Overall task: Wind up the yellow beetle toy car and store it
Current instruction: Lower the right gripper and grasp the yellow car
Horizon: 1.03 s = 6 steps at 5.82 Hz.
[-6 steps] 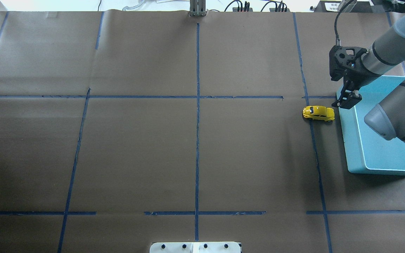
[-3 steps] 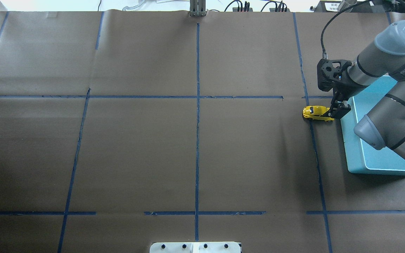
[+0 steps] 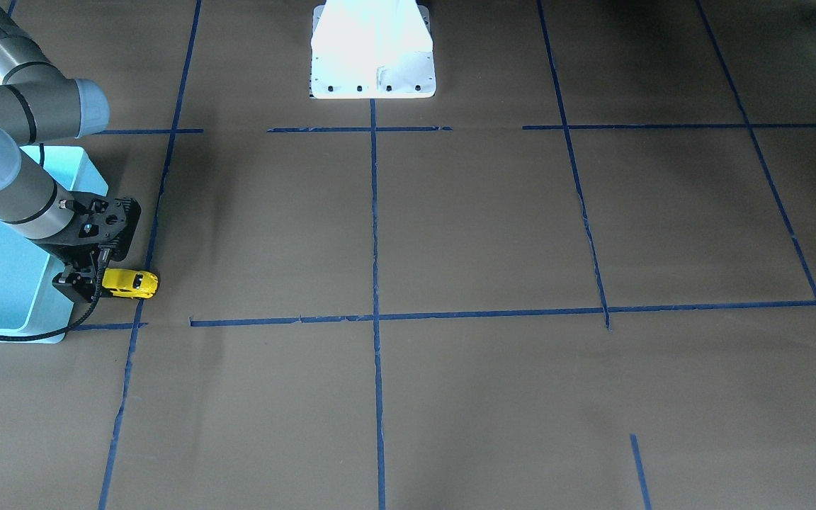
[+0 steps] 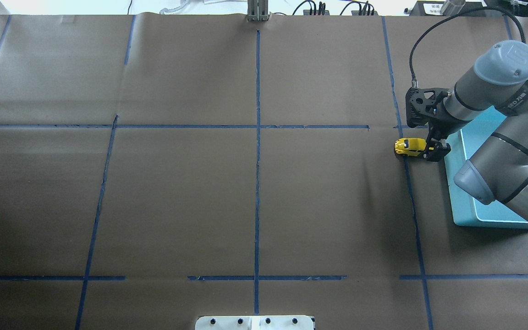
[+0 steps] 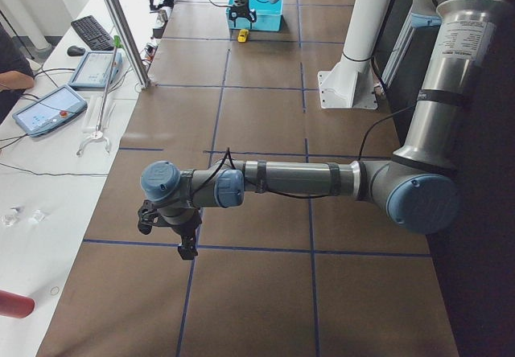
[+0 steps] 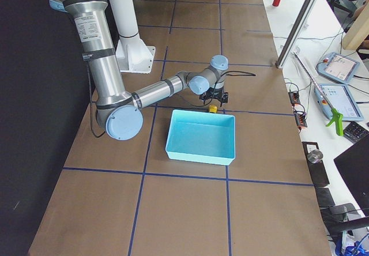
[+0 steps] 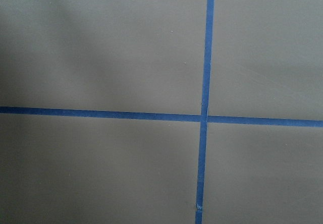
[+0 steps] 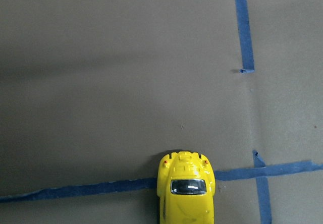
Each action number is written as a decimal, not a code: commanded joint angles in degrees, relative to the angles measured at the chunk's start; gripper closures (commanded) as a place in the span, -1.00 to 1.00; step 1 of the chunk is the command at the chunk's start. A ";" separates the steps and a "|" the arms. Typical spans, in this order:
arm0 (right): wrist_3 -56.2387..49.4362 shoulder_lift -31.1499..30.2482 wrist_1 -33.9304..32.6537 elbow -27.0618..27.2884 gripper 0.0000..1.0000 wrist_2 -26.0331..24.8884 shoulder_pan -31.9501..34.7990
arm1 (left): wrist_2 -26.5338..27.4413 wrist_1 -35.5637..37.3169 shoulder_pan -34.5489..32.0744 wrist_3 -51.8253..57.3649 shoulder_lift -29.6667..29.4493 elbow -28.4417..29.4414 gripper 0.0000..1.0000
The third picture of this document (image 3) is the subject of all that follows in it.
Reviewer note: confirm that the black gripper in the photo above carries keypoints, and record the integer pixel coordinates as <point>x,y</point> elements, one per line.
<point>68,256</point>

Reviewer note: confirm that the yellow beetle toy car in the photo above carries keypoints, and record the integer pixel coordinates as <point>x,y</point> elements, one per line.
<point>122,283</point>

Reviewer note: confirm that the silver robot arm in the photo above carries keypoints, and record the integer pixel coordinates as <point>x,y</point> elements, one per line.
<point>39,104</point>

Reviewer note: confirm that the light blue plastic bin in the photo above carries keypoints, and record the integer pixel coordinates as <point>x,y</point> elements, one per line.
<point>28,302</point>

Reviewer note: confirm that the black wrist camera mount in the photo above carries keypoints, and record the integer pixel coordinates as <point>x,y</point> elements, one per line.
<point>95,223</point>

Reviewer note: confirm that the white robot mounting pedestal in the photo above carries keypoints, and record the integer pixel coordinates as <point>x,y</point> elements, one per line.
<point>372,50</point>

